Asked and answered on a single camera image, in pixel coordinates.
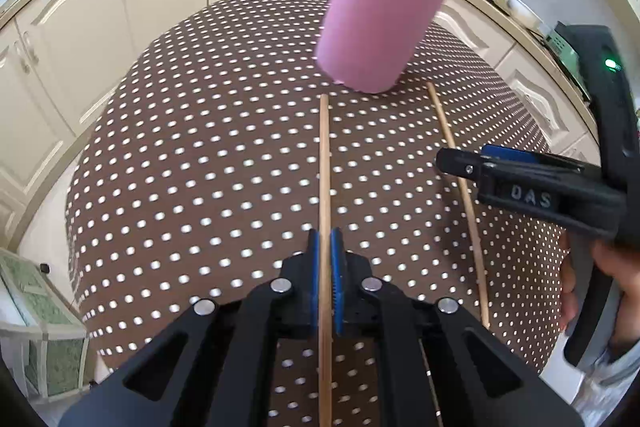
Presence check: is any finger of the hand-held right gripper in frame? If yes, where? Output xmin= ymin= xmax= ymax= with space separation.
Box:
xmin=435 ymin=148 xmax=501 ymax=185
xmin=480 ymin=144 xmax=601 ymax=174

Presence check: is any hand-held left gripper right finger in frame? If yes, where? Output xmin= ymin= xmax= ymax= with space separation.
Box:
xmin=330 ymin=227 xmax=583 ymax=427

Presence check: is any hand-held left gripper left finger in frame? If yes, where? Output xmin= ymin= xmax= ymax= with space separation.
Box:
xmin=59 ymin=228 xmax=321 ymax=427

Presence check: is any long wooden chopstick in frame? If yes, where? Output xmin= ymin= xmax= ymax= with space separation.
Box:
xmin=318 ymin=94 xmax=333 ymax=427
xmin=426 ymin=82 xmax=492 ymax=330

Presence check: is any pink utensil holder cup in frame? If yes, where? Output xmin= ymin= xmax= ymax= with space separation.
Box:
xmin=315 ymin=0 xmax=451 ymax=95

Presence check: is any person's right hand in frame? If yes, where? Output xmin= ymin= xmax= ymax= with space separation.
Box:
xmin=559 ymin=234 xmax=640 ymax=350

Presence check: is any green electric cooker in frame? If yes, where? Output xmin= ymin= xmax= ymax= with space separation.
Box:
xmin=547 ymin=23 xmax=591 ymax=102

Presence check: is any white bowl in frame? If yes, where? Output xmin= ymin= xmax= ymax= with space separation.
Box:
xmin=507 ymin=0 xmax=538 ymax=28

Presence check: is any brown polka dot tablecloth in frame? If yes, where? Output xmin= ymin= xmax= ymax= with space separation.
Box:
xmin=64 ymin=0 xmax=568 ymax=427

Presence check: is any green patterned storage box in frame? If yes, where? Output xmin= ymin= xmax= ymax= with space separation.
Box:
xmin=0 ymin=247 xmax=92 ymax=403

